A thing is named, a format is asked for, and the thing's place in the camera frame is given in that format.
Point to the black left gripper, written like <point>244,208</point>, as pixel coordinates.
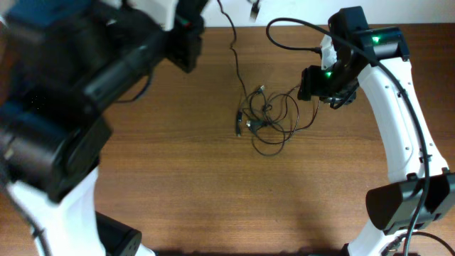
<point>185,48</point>

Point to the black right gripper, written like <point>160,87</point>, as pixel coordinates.
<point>310,84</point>

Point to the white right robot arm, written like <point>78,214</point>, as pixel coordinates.
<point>421,185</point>

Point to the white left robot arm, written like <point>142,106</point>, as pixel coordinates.
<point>74,60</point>

